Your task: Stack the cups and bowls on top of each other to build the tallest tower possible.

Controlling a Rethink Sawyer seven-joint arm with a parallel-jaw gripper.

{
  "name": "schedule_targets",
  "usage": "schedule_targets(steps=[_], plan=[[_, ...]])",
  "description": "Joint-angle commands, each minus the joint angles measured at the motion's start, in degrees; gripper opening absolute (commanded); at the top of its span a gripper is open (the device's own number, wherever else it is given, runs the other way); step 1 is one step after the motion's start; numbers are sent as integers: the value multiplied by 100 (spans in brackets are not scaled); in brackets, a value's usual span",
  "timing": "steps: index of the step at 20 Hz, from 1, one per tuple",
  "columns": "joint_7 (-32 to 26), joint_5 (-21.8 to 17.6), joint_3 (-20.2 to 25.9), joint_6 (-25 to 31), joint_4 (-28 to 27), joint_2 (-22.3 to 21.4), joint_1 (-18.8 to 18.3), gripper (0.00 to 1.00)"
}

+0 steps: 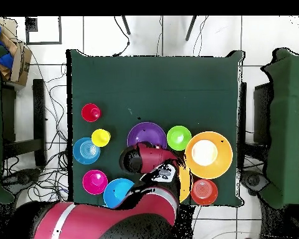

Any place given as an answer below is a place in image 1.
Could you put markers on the shallow blue bowl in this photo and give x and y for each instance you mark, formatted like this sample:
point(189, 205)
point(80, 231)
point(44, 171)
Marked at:
point(86, 155)

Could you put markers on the dark green tablecloth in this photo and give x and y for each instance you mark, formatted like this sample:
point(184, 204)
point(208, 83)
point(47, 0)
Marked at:
point(152, 87)

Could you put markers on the small orange bowl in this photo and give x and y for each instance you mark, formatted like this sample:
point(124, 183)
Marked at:
point(204, 191)

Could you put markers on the cardboard box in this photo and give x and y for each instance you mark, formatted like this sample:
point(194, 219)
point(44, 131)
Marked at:
point(21, 64)

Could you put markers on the black square floor frame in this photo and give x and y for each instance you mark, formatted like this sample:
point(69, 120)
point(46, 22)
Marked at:
point(43, 43)

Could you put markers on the purple bowl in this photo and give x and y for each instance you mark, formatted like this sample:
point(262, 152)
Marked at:
point(147, 133)

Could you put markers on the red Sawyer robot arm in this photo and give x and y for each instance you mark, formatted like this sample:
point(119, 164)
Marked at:
point(89, 221)

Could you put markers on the deep blue bowl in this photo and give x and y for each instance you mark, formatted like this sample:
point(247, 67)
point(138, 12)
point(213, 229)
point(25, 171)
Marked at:
point(115, 191)

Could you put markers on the small green bowl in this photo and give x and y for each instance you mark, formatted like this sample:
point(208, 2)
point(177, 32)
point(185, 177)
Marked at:
point(179, 138)

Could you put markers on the red cup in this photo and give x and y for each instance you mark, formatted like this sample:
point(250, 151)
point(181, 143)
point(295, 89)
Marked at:
point(89, 113)

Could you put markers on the black pedestal foot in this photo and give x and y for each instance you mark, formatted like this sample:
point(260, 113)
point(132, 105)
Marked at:
point(253, 179)
point(22, 178)

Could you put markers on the black bench stand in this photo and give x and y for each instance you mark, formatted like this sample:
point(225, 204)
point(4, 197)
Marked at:
point(38, 112)

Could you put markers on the small pink bowl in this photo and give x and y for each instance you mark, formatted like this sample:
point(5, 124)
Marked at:
point(94, 183)

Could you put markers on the black tripod leg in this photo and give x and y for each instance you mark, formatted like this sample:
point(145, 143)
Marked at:
point(190, 28)
point(125, 25)

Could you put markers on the yellow cup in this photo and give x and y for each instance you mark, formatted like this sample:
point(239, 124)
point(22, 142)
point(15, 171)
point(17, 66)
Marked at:
point(101, 138)

